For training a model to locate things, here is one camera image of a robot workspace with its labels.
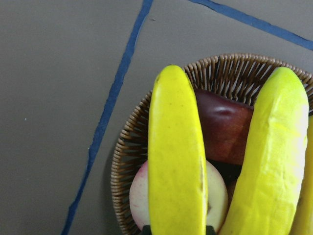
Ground red yellow mango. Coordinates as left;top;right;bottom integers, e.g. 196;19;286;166
195;89;254;165

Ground brown wicker basket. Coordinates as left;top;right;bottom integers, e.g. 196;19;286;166
111;53;313;235

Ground yellow banana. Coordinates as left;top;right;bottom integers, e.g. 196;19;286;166
290;116;313;235
219;67;309;235
148;65;208;235

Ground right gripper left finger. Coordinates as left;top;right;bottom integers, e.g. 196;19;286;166
141;225;151;235

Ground pink white apple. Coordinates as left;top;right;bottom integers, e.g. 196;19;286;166
129;162;229;232

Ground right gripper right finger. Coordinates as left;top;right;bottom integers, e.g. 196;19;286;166
206;225;217;235

